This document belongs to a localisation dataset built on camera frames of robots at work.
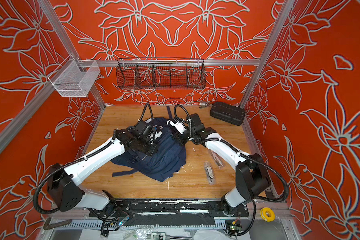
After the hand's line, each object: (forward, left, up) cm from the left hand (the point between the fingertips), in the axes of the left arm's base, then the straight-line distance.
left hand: (157, 148), depth 78 cm
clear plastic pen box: (-7, -29, -14) cm, 33 cm away
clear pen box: (+3, -36, -15) cm, 39 cm away
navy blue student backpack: (-3, -7, -3) cm, 8 cm away
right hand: (+7, -7, +2) cm, 10 cm away
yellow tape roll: (-25, -56, -15) cm, 63 cm away
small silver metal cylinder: (+48, -28, -12) cm, 57 cm away
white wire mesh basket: (+38, +57, +17) cm, 70 cm away
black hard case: (+36, -48, -9) cm, 61 cm away
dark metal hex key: (-36, +49, -14) cm, 62 cm away
